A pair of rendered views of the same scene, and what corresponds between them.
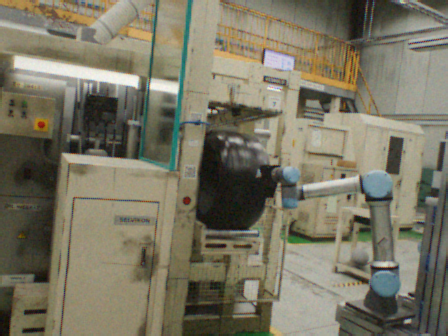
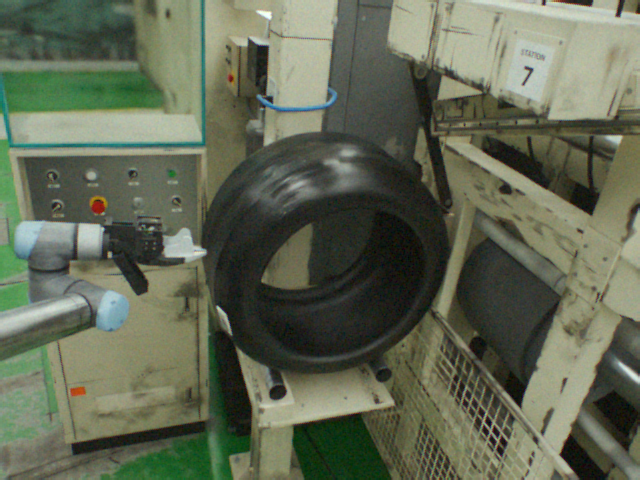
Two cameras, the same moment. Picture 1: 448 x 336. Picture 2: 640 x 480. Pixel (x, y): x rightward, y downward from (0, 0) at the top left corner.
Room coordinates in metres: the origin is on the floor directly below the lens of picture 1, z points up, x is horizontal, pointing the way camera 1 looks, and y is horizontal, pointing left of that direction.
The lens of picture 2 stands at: (2.58, -1.19, 1.82)
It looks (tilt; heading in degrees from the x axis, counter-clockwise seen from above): 28 degrees down; 91
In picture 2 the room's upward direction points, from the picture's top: 6 degrees clockwise
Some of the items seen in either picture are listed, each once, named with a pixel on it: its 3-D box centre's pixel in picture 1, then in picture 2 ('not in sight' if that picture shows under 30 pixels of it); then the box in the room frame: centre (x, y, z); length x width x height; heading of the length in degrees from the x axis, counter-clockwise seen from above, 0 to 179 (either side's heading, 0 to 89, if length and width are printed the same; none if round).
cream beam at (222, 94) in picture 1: (234, 97); (505, 43); (2.87, -0.05, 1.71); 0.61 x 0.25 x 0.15; 113
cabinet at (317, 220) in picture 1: (325, 201); not in sight; (7.34, -1.85, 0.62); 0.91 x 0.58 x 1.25; 123
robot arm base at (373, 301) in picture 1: (381, 297); not in sight; (1.98, -0.82, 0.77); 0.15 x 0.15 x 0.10
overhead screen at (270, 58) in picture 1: (277, 70); not in sight; (6.64, -0.71, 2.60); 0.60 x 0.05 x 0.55; 123
